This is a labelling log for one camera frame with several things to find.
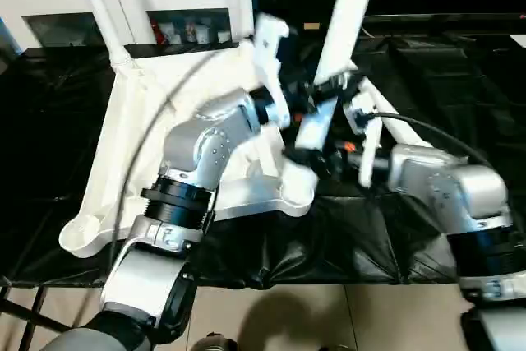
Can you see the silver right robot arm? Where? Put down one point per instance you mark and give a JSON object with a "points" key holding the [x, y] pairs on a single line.
{"points": [[452, 187]]}

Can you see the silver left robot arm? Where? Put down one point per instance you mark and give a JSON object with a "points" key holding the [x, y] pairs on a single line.
{"points": [[197, 145]]}

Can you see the small yellow tag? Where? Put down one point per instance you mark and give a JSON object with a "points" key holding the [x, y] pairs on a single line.
{"points": [[311, 27]]}

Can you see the black work mat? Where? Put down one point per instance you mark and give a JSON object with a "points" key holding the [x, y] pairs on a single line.
{"points": [[460, 80]]}

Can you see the black flat screen panel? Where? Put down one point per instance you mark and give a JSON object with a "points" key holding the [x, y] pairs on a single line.
{"points": [[452, 16]]}

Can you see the white flat board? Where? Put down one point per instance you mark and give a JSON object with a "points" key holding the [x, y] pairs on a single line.
{"points": [[519, 41]]}

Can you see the grey left robot leg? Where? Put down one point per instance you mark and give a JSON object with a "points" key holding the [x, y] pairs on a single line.
{"points": [[215, 343]]}

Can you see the white glass-door cabinet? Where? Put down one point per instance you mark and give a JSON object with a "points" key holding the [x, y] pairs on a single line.
{"points": [[66, 2]]}

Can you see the black metal floor frame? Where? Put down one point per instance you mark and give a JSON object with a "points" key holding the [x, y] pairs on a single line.
{"points": [[20, 314]]}

